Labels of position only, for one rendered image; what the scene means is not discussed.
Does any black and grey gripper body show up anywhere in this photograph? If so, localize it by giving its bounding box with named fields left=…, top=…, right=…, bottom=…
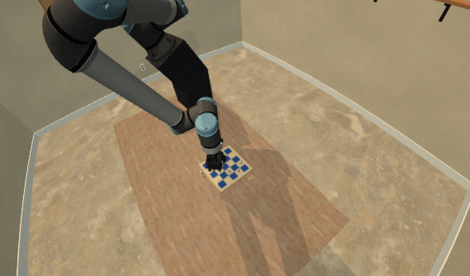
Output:
left=206, top=151, right=223, bottom=170

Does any blue and cream chessboard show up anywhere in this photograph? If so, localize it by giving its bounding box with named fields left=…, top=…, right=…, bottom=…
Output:
left=199, top=145, right=253, bottom=193

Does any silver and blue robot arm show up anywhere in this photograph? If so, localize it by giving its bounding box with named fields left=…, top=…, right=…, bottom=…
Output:
left=42, top=0, right=223, bottom=155

